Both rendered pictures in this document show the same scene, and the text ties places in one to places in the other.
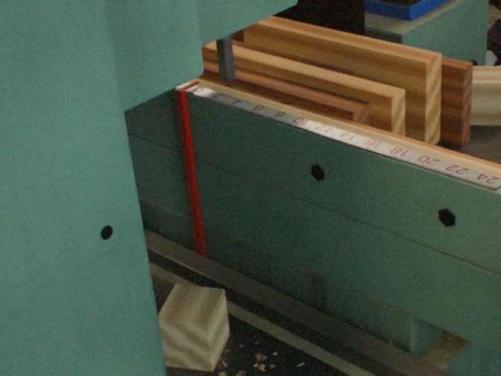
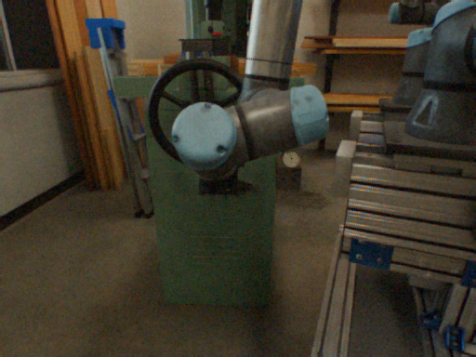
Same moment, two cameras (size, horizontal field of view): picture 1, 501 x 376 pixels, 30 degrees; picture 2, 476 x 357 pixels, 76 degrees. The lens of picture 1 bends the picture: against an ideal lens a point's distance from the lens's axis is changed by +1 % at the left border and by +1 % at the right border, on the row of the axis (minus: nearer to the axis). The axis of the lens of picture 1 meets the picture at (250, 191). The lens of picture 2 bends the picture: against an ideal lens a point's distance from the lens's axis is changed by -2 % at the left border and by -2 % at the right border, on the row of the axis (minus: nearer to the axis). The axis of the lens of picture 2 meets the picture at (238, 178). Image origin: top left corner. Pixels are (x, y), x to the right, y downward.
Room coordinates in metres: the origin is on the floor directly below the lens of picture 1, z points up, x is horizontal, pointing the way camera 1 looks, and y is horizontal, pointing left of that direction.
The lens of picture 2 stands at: (1.57, -0.73, 0.95)
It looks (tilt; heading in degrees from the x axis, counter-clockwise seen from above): 21 degrees down; 137
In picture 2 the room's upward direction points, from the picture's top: straight up
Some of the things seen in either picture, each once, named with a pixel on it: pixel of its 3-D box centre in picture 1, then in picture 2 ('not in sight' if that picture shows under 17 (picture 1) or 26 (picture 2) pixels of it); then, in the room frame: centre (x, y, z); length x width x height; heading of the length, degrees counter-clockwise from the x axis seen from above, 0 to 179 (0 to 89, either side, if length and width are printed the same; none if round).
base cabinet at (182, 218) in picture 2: not in sight; (220, 198); (0.58, 0.09, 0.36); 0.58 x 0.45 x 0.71; 135
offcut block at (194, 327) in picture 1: (194, 327); not in sight; (0.53, 0.05, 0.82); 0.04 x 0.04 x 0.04; 72
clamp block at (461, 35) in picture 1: (381, 44); (205, 72); (0.79, -0.13, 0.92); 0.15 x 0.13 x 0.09; 45
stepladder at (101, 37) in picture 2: not in sight; (127, 124); (-0.26, 0.07, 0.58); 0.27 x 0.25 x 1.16; 42
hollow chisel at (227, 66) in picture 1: (224, 48); not in sight; (0.66, 0.01, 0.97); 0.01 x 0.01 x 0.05; 45
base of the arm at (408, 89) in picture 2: not in sight; (418, 87); (1.22, 0.41, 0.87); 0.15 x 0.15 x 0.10
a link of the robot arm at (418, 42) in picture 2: not in sight; (428, 49); (1.22, 0.42, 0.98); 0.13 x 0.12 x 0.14; 39
